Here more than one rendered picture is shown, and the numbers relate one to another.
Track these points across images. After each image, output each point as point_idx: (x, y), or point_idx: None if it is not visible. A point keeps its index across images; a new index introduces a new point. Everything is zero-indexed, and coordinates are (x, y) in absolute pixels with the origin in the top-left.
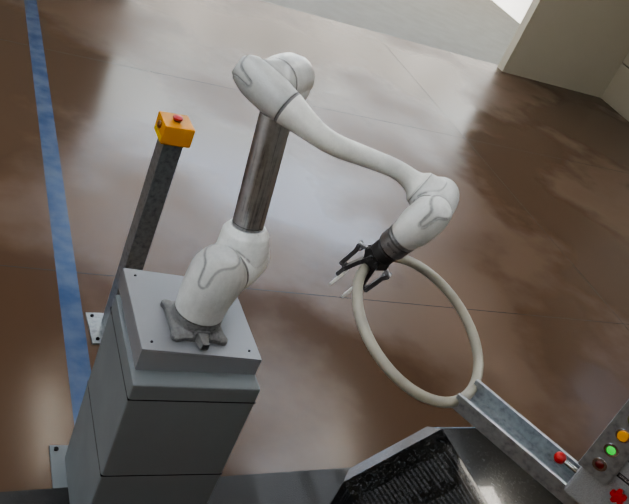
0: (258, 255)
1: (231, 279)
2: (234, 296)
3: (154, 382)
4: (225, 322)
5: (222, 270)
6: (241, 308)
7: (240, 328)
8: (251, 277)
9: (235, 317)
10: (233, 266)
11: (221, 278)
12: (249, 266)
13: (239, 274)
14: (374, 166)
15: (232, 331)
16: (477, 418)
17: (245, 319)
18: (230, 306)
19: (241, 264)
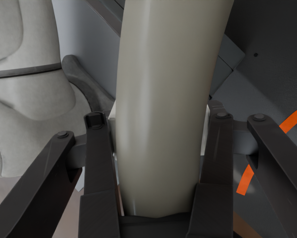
0: None
1: (24, 162)
2: (60, 123)
3: (117, 179)
4: (97, 65)
5: (2, 175)
6: (90, 8)
7: (116, 56)
8: (39, 54)
9: (98, 39)
10: None
11: (17, 174)
12: (14, 61)
13: (20, 144)
14: None
15: (114, 74)
16: None
17: (108, 28)
18: (80, 22)
19: (0, 132)
